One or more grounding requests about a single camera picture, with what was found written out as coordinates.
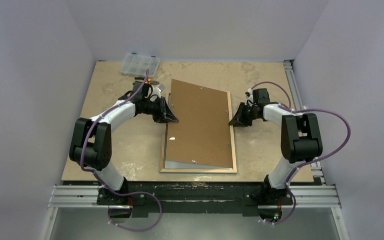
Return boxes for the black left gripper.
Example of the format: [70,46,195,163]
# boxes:
[143,97,178,125]

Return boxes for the brown cardboard backing board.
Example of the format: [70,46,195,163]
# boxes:
[165,79,233,169]

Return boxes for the grey landscape photo print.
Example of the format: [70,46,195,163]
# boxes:
[164,160,215,169]

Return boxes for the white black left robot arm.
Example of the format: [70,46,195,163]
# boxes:
[69,81,179,205]

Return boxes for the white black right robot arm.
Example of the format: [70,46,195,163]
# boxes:
[229,88,323,204]

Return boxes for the orange black pliers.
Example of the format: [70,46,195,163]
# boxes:
[134,77,160,86]

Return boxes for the clear plastic organizer box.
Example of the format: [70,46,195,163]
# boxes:
[119,52,160,77]

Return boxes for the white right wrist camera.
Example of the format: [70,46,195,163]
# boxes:
[245,88,253,102]

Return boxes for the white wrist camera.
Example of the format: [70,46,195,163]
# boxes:
[153,84,165,98]
[245,88,253,102]

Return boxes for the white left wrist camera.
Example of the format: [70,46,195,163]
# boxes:
[153,84,165,98]

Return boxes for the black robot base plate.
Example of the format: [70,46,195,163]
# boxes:
[97,181,293,219]

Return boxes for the aluminium front rail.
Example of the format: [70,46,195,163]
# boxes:
[48,184,341,210]

